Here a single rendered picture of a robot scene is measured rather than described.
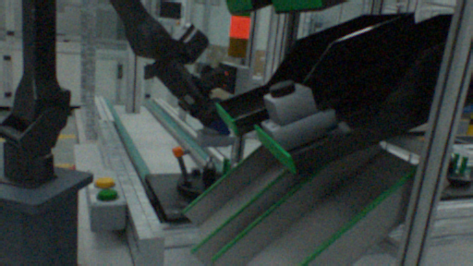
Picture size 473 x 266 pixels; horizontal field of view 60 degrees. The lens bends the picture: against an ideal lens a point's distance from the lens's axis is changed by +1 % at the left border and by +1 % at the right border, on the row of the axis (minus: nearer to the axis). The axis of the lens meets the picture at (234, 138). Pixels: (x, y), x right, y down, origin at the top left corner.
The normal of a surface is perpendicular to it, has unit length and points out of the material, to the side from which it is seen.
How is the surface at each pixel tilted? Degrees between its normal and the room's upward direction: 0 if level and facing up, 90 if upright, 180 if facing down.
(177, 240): 90
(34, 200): 0
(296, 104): 90
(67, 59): 90
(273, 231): 90
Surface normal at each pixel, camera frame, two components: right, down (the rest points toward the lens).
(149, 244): 0.38, 0.27
